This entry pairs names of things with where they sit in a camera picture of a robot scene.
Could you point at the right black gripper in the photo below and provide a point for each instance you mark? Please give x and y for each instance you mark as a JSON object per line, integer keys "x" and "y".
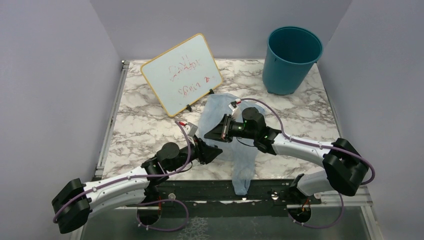
{"x": 221, "y": 131}

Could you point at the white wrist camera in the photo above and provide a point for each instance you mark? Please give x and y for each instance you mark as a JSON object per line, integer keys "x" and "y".
{"x": 235, "y": 109}
{"x": 190, "y": 129}

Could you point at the yellow framed whiteboard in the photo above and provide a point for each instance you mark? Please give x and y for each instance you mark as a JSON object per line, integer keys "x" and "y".
{"x": 182, "y": 75}

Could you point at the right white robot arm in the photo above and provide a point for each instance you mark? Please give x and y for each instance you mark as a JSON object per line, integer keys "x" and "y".
{"x": 343, "y": 171}

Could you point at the teal plastic trash bin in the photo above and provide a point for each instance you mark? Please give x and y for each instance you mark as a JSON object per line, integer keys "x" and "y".
{"x": 291, "y": 53}

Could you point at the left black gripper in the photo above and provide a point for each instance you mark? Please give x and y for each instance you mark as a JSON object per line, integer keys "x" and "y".
{"x": 205, "y": 153}

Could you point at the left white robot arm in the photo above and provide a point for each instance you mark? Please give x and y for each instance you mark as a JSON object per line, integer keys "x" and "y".
{"x": 78, "y": 201}

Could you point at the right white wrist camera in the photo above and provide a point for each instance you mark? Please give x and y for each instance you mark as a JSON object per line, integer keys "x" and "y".
{"x": 235, "y": 109}

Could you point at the blue plastic trash bag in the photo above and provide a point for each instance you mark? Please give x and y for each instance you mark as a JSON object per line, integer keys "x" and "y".
{"x": 237, "y": 146}

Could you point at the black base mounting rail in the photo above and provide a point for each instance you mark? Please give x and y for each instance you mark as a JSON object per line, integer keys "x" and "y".
{"x": 167, "y": 198}

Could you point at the aluminium table frame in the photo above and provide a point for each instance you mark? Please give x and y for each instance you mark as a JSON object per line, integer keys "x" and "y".
{"x": 97, "y": 172}

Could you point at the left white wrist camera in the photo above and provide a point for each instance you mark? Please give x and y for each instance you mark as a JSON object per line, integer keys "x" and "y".
{"x": 190, "y": 129}

